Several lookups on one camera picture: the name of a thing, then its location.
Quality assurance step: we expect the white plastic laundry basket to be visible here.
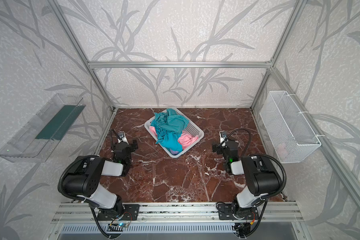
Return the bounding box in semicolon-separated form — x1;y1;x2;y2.
144;108;204;158

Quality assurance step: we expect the teal printed t-shirt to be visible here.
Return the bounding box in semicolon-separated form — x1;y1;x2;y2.
151;109;189;152

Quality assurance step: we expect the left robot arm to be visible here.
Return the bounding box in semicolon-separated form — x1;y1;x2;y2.
58;140;138;219

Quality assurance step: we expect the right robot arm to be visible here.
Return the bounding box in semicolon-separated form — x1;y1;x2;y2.
212;141;286;222

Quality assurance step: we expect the pink t-shirt in basket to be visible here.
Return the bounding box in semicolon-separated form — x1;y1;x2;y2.
149;126;199;152

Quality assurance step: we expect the purple t-shirt in basket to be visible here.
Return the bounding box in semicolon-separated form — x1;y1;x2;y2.
170;150;180;155

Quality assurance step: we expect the green circuit board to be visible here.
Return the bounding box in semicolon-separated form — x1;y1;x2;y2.
109;222;130;230

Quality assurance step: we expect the right black corrugated cable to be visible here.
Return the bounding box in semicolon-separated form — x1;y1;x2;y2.
221;128;288;200

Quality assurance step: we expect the pink item in wire basket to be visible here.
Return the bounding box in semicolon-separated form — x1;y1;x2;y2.
276;143;288;160

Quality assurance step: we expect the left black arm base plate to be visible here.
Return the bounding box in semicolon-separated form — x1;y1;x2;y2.
97;204;140;221

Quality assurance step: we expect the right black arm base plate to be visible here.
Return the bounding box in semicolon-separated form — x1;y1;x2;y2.
216;202;259;222

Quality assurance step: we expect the white wire mesh basket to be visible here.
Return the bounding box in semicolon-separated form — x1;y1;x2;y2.
260;91;322;164

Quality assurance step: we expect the aluminium front rail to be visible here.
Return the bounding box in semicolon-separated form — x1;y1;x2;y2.
51;202;304;224

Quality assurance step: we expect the slotted white cable duct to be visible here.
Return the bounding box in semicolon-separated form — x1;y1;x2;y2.
60;223;234;234

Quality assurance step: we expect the clear plastic wall tray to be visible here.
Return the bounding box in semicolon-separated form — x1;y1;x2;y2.
0;94;86;163

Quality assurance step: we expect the aluminium frame crossbar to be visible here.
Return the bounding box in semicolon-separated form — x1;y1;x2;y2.
88;61;271;69

